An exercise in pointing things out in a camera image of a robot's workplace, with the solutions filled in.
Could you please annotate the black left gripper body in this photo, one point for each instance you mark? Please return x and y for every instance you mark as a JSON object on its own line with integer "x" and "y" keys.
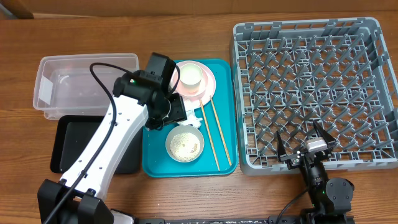
{"x": 171, "y": 109}

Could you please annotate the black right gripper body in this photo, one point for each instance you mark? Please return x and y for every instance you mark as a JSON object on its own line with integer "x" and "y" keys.
{"x": 293, "y": 161}

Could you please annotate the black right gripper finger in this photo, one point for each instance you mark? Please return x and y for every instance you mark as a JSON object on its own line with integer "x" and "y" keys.
{"x": 280, "y": 147}
{"x": 328, "y": 138}

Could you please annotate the white napkin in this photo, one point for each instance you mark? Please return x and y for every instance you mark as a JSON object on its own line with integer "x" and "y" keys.
{"x": 191, "y": 119}

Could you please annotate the grey bowl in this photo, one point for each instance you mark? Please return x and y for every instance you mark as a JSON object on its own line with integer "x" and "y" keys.
{"x": 184, "y": 129}

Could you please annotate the white rice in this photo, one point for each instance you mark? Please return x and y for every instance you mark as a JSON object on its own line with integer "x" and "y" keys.
{"x": 185, "y": 147}

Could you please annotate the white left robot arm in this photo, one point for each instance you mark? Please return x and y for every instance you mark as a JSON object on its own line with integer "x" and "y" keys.
{"x": 138, "y": 100}

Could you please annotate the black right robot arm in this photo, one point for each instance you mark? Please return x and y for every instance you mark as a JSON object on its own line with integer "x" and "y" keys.
{"x": 331, "y": 198}

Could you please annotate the clear plastic waste bin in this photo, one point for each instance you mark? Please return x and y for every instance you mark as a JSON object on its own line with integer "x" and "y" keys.
{"x": 65, "y": 86}

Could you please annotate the left wooden chopstick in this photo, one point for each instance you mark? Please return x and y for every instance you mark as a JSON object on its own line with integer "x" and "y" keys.
{"x": 209, "y": 135}

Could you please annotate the wooden chopstick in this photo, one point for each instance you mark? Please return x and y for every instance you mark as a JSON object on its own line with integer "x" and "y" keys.
{"x": 209, "y": 135}
{"x": 221, "y": 132}

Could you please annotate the teal serving tray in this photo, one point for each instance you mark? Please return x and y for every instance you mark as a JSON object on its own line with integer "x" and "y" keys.
{"x": 156, "y": 162}

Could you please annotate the cream cup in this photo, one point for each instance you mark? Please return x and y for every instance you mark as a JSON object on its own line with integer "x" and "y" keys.
{"x": 190, "y": 76}

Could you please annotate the large pink plate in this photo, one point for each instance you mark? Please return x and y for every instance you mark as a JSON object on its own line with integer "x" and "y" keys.
{"x": 211, "y": 85}

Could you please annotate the right wooden chopstick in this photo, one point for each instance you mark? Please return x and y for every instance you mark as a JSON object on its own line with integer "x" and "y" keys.
{"x": 221, "y": 132}

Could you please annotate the grey dish rack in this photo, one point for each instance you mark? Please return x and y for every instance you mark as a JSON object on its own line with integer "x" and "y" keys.
{"x": 337, "y": 72}

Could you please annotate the black tray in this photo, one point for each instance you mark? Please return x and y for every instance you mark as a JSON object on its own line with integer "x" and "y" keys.
{"x": 74, "y": 133}

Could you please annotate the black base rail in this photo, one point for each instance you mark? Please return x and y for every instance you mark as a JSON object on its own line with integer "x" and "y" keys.
{"x": 268, "y": 220}

